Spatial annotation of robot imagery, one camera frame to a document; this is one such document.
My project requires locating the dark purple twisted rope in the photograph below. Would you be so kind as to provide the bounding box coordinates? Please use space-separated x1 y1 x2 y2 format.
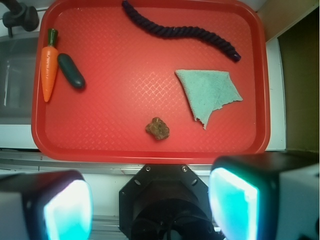
121 0 242 63

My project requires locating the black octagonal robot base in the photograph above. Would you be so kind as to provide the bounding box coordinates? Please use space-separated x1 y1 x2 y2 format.
119 164 225 240

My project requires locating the red plastic tray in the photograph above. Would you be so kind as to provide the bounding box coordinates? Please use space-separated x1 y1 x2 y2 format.
31 0 270 164

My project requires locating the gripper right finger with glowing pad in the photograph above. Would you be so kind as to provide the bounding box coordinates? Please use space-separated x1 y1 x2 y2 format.
208 151 320 240

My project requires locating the light green folded cloth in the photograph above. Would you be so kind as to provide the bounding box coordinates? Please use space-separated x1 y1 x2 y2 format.
175 69 243 129

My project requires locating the dark green plastic pickle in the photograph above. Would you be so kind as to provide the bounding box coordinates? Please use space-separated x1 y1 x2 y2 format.
57 53 86 89

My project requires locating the grey metal sink basin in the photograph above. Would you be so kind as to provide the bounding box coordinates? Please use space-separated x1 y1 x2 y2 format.
0 37 38 125

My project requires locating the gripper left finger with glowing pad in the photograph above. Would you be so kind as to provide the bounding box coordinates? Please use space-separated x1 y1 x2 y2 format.
0 170 93 240

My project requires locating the orange plastic carrot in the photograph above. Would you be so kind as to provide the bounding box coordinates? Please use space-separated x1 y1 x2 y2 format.
40 28 59 103

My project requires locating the brown rock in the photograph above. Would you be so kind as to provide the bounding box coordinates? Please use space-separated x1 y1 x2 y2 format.
145 117 170 141

